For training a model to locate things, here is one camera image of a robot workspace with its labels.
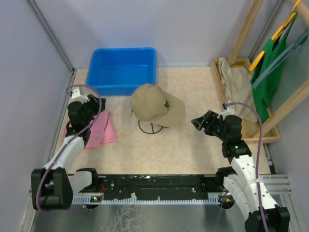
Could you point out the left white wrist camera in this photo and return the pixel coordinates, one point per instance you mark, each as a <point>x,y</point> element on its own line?
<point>76,95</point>

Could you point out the blue plastic bin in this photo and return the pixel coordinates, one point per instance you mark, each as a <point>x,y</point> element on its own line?
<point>119,71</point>

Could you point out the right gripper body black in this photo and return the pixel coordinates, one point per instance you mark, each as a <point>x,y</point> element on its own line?
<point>215,127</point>

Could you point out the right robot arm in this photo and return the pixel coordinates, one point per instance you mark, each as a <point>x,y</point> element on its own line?
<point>241,179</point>

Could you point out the wooden clothes rack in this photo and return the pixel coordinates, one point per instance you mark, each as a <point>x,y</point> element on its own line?
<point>268,132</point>

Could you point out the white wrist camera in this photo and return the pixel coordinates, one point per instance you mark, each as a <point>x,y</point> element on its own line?
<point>76,95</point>
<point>227,110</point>

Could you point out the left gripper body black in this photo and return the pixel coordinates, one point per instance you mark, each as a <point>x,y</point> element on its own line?
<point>91,108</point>

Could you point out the grey blue hanger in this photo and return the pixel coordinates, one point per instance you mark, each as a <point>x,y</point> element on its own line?
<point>281,58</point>

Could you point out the beige cloth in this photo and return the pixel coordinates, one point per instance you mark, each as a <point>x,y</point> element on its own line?
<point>237,88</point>

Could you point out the aluminium rail frame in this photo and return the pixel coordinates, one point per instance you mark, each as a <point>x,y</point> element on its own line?
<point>91,201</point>

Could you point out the tan baseball cap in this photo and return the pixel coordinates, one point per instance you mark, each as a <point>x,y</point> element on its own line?
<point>150,103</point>

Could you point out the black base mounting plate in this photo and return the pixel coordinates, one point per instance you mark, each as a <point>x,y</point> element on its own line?
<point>154,187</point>

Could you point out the yellow hanger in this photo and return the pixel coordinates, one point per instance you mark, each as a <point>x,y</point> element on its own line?
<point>276,36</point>

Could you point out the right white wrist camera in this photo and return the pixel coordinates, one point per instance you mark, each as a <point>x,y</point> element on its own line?
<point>227,110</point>

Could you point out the pink folded cloth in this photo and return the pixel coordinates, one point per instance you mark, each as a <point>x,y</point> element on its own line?
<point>102,131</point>

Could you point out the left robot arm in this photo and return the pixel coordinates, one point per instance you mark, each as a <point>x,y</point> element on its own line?
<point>62,154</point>

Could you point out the green tank top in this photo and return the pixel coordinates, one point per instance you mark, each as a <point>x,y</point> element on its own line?
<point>267,89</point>

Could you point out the black wire hat stand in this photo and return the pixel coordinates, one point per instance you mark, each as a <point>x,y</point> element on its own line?
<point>149,128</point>

